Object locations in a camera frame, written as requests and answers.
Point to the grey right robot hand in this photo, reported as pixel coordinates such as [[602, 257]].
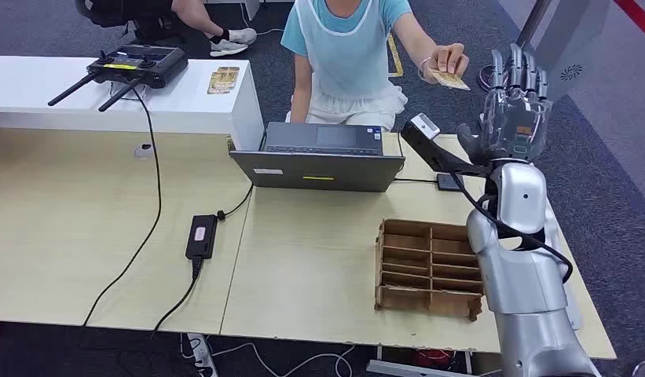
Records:
[[514, 125]]

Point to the person's left hand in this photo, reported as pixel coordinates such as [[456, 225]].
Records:
[[447, 57]]

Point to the yellow autumn hotel card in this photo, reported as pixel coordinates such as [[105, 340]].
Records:
[[452, 80], [218, 86], [229, 72]]

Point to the person's left forearm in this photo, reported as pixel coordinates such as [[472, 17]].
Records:
[[413, 44]]

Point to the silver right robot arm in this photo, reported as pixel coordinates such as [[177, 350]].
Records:
[[520, 291]]

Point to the person's right forearm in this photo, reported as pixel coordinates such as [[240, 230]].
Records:
[[300, 101]]

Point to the person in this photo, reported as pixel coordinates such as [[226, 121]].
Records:
[[197, 18], [348, 57]]

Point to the brown wooden card organizer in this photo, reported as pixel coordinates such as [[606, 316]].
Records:
[[405, 260]]

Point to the yellow floor tape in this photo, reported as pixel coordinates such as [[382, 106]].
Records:
[[395, 57]]

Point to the small black square device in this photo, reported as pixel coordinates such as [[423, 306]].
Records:
[[447, 183]]

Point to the grey kiosk stand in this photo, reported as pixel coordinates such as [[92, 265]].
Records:
[[577, 41]]

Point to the grey laptop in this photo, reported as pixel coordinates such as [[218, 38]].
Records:
[[322, 169]]

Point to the red object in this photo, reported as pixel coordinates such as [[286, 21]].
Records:
[[434, 356]]

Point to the white metal desk leg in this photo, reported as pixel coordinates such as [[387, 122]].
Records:
[[395, 369]]

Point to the white counter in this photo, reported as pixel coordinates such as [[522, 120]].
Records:
[[171, 104]]

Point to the black power adapter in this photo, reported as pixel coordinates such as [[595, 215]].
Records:
[[201, 237]]

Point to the black remote controller with antennas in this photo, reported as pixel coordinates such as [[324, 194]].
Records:
[[140, 62]]

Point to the white round desk grommet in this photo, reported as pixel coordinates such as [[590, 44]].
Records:
[[143, 151]]

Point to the black office chair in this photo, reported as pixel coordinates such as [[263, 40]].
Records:
[[114, 13]]

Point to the white power strip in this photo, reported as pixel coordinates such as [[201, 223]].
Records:
[[202, 356]]

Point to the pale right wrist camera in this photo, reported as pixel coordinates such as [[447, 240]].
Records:
[[425, 126]]

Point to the silver stanchion post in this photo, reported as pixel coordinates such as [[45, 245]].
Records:
[[535, 21]]

